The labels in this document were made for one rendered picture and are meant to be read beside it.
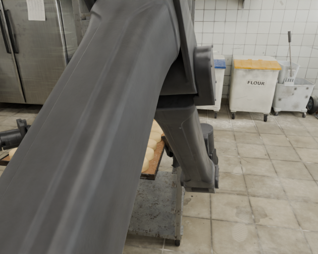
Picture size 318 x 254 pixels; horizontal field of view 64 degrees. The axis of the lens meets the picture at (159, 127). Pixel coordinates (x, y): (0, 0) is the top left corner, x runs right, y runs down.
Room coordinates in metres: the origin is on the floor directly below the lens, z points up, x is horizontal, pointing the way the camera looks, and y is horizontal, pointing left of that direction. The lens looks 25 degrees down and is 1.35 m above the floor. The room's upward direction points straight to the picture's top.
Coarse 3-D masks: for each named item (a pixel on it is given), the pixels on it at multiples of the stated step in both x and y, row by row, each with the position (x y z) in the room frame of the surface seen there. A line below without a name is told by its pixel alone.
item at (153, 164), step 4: (156, 144) 0.65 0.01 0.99; (160, 144) 0.65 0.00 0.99; (156, 148) 0.62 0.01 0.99; (160, 148) 0.62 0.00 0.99; (156, 152) 0.60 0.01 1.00; (160, 152) 0.60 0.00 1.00; (8, 156) 0.56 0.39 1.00; (156, 156) 0.57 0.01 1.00; (8, 160) 0.54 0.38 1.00; (152, 160) 0.55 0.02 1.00; (156, 160) 0.55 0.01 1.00; (152, 164) 0.53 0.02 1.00; (156, 164) 0.53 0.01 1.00; (148, 168) 0.51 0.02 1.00; (152, 168) 0.51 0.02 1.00; (144, 172) 0.49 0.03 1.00; (148, 172) 0.49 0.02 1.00; (152, 172) 0.49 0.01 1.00
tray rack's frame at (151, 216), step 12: (192, 0) 1.67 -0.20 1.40; (192, 12) 1.67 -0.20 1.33; (144, 180) 1.60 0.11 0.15; (156, 180) 1.60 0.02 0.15; (168, 180) 1.60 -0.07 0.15; (144, 192) 1.47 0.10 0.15; (156, 192) 1.47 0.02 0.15; (168, 192) 1.47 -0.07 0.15; (144, 204) 1.34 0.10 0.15; (156, 204) 1.34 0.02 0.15; (168, 204) 1.34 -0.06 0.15; (132, 216) 1.23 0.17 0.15; (144, 216) 1.23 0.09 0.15; (156, 216) 1.23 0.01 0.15; (168, 216) 1.23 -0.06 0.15; (132, 228) 1.13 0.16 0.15; (144, 228) 1.13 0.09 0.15; (156, 228) 1.13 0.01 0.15; (168, 228) 1.13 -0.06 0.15
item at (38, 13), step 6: (30, 0) 3.26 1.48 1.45; (36, 0) 3.24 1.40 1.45; (42, 0) 3.23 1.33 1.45; (30, 6) 3.26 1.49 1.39; (36, 6) 3.25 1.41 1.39; (42, 6) 3.23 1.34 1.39; (30, 12) 3.25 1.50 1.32; (36, 12) 3.24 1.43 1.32; (42, 12) 3.23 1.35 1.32; (30, 18) 3.25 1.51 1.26; (36, 18) 3.24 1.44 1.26; (42, 18) 3.23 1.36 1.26
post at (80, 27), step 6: (72, 0) 1.14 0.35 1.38; (78, 0) 1.14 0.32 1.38; (78, 6) 1.14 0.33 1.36; (78, 12) 1.14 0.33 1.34; (78, 18) 1.14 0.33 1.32; (78, 24) 1.14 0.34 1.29; (78, 30) 1.14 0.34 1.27; (84, 30) 1.16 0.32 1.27; (78, 36) 1.14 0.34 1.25; (78, 42) 1.14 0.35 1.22
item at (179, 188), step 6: (180, 168) 1.07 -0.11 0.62; (180, 174) 1.07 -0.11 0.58; (180, 186) 1.07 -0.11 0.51; (180, 192) 1.07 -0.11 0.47; (180, 198) 1.07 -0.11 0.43; (180, 204) 1.07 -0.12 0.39; (180, 210) 1.07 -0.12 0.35; (180, 216) 1.07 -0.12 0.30; (180, 222) 1.07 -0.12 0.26; (180, 228) 1.07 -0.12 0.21
